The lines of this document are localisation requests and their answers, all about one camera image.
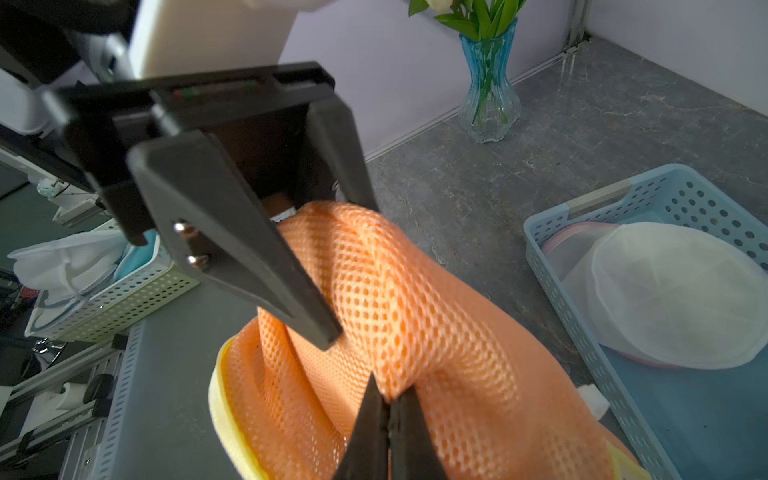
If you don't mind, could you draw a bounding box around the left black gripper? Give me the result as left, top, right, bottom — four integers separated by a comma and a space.
42, 62, 379, 351

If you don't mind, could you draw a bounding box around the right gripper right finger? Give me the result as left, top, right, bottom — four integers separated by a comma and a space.
388, 386, 448, 480

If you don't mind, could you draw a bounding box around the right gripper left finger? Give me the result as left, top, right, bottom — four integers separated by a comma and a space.
332, 374, 390, 480

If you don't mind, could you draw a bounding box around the orange mesh laundry bag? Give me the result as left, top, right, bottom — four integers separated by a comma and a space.
208, 201, 647, 479

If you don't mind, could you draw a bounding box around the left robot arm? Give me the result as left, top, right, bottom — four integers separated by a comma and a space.
1, 1, 377, 350

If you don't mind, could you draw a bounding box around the white mesh laundry bag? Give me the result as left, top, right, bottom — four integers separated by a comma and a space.
542, 222, 767, 370

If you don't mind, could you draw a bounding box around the white basket outside cell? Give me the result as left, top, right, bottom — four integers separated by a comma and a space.
7, 220, 199, 342

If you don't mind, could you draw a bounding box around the tulip bouquet in vase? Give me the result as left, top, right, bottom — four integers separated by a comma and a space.
408, 0, 525, 144

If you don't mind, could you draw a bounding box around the light blue plastic basket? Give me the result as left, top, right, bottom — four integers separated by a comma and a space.
523, 164, 767, 479

